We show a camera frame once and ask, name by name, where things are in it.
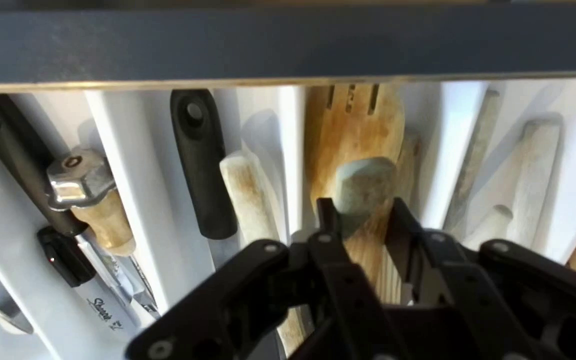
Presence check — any steel capped wooden tool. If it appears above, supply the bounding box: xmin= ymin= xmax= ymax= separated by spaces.
xmin=46 ymin=145 xmax=139 ymax=257

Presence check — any white cutlery organizer tray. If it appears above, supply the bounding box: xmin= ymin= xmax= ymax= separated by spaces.
xmin=0 ymin=82 xmax=576 ymax=360

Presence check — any white round stick handle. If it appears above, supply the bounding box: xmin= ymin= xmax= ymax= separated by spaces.
xmin=444 ymin=85 xmax=504 ymax=228

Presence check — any black plastic spatula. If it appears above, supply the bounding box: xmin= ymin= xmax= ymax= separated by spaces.
xmin=169 ymin=87 xmax=241 ymax=241

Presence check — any black handled kitchen knife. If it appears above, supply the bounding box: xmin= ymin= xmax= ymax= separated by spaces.
xmin=0 ymin=92 xmax=93 ymax=239

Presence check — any open wooden drawer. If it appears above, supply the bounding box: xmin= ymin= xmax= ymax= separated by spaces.
xmin=0 ymin=0 xmax=576 ymax=287

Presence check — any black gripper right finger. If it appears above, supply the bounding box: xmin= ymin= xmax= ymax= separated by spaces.
xmin=385 ymin=196 xmax=576 ymax=360

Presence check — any wide pale wooden turner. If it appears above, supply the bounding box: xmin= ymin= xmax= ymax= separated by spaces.
xmin=303 ymin=82 xmax=425 ymax=287

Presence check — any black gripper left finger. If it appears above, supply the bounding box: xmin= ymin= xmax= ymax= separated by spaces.
xmin=124 ymin=196 xmax=411 ymax=360

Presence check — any black sharpie marker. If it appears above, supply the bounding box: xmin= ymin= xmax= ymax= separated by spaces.
xmin=37 ymin=226 xmax=145 ymax=335

